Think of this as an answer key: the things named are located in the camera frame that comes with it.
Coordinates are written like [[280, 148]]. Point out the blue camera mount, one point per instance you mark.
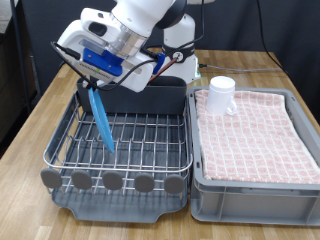
[[103, 60]]

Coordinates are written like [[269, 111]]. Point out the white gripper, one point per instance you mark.
[[136, 78]]

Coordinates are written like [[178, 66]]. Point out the black backdrop curtain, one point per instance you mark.
[[40, 20]]

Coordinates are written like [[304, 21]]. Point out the pink checkered towel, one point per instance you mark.
[[253, 140]]

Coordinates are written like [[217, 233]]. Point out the blue plastic plate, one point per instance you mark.
[[103, 126]]

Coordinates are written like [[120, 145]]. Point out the white plastic mug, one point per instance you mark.
[[220, 96]]

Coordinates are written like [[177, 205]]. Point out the brown wooden spoon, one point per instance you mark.
[[166, 66]]

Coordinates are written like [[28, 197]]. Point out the dark grey dish rack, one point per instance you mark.
[[110, 210]]

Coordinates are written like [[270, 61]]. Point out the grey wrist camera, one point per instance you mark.
[[96, 72]]

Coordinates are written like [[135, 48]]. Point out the dark grey utensil caddy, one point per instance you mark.
[[163, 96]]

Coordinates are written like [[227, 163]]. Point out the dark side cabinet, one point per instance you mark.
[[6, 100]]

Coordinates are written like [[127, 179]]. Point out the grey plastic crate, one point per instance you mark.
[[253, 206]]

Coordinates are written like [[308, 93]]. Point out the black metal pole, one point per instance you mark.
[[16, 43]]

